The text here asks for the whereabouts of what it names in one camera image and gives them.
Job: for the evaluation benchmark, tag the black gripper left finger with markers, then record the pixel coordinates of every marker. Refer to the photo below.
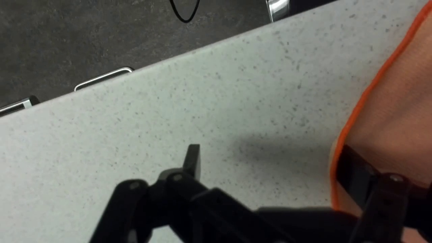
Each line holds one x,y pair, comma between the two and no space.
180,211

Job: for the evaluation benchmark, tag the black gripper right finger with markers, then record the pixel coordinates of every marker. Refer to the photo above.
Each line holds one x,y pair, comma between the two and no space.
392,211

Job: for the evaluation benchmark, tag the orange microfiber cloth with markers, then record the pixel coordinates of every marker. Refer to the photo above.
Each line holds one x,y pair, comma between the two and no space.
396,113

